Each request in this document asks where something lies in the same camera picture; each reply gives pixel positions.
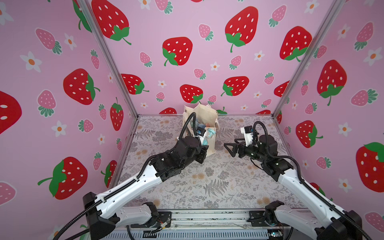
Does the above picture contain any canvas tote bag floral print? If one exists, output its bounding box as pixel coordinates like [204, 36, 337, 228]
[183, 104, 220, 156]

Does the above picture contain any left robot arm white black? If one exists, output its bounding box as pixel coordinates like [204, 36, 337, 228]
[83, 136, 209, 240]

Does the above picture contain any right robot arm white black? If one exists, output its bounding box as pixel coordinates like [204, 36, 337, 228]
[224, 135, 369, 240]

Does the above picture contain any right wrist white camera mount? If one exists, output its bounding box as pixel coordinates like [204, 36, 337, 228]
[241, 126, 255, 147]

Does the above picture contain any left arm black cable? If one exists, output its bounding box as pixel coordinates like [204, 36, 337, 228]
[52, 112, 208, 240]

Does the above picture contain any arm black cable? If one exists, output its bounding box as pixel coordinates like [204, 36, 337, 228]
[52, 112, 208, 240]
[252, 120, 373, 240]

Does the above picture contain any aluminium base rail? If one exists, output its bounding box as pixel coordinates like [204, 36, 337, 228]
[83, 208, 340, 240]

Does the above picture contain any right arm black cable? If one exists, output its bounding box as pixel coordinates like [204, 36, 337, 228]
[252, 120, 373, 240]

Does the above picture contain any aluminium corner frame post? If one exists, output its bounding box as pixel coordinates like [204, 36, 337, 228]
[272, 0, 345, 120]

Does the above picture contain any left aluminium corner post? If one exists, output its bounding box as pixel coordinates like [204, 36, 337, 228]
[79, 0, 139, 120]

